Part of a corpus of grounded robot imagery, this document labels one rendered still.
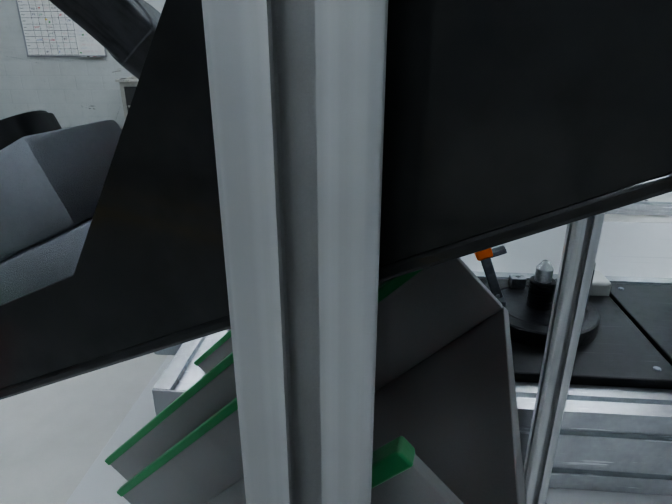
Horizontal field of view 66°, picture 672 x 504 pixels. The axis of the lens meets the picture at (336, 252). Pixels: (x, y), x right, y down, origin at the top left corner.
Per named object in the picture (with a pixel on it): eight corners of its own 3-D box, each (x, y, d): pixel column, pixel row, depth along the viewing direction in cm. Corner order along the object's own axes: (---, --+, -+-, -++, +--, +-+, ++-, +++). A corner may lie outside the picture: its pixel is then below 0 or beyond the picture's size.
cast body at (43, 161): (10, 352, 19) (-110, 174, 17) (92, 298, 23) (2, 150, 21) (188, 287, 15) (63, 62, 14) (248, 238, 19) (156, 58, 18)
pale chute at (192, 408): (148, 503, 37) (103, 461, 37) (229, 392, 49) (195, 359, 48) (452, 287, 25) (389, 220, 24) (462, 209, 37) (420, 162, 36)
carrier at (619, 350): (450, 385, 56) (461, 281, 51) (431, 288, 78) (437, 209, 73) (683, 397, 54) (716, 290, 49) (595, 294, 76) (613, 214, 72)
